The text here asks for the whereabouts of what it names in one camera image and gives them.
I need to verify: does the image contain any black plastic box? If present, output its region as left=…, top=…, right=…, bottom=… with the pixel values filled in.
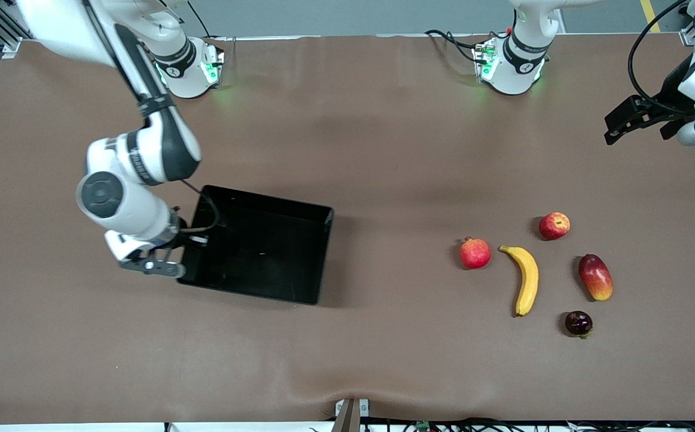
left=177, top=185, right=335, bottom=305

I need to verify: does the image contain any red apple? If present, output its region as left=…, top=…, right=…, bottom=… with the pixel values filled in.
left=539, top=212, right=571, bottom=241

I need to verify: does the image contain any yellow banana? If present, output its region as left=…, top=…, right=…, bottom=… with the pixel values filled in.
left=499, top=245, right=540, bottom=317

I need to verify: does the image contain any brown table cloth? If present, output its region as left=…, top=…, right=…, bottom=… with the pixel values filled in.
left=0, top=33, right=695, bottom=424

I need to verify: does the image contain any red yellow mango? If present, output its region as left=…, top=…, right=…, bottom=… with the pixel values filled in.
left=578, top=254, right=614, bottom=302

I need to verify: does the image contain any red pomegranate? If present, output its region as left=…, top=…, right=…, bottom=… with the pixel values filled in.
left=459, top=236, right=492, bottom=270

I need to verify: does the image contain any dark purple mangosteen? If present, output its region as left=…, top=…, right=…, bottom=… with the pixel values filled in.
left=565, top=310, right=594, bottom=340

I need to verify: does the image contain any grey table clamp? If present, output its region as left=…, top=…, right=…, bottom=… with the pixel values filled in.
left=334, top=398, right=370, bottom=432

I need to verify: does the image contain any black base cable bundle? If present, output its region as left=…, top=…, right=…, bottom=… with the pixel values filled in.
left=424, top=29, right=495, bottom=64

